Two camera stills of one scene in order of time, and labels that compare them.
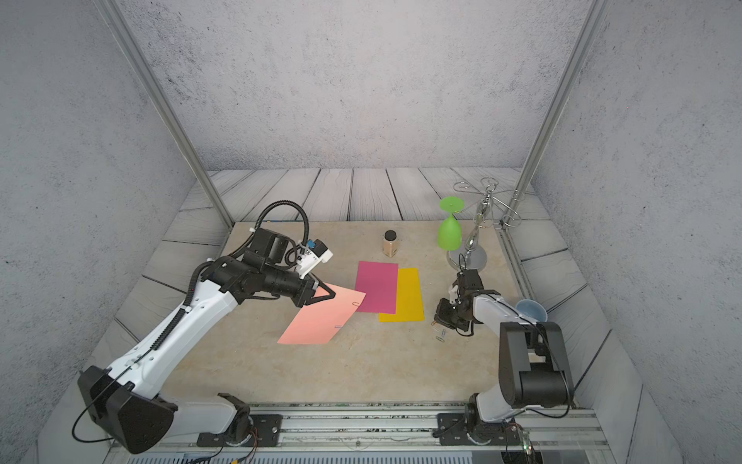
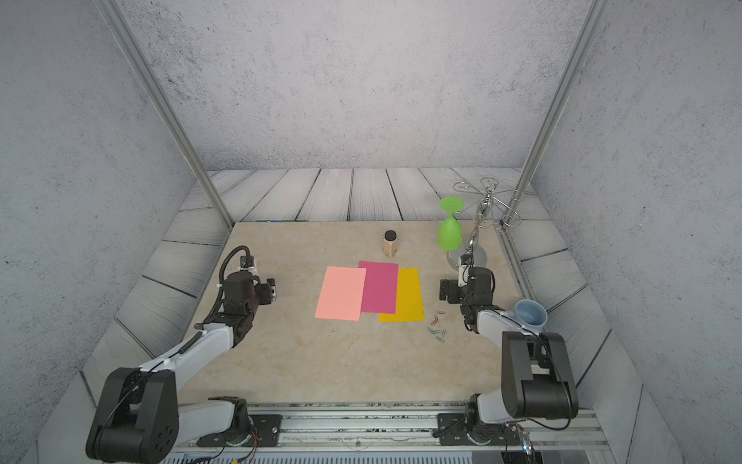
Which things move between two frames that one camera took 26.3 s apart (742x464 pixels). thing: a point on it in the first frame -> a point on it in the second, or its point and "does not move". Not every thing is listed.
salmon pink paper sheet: (320, 322) -> (341, 294)
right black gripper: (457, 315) -> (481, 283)
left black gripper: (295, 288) -> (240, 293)
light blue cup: (532, 310) does not move
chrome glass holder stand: (489, 200) does not move
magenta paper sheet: (379, 282) does not move
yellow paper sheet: (410, 305) does not move
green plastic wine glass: (449, 233) does not move
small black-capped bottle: (390, 243) does not move
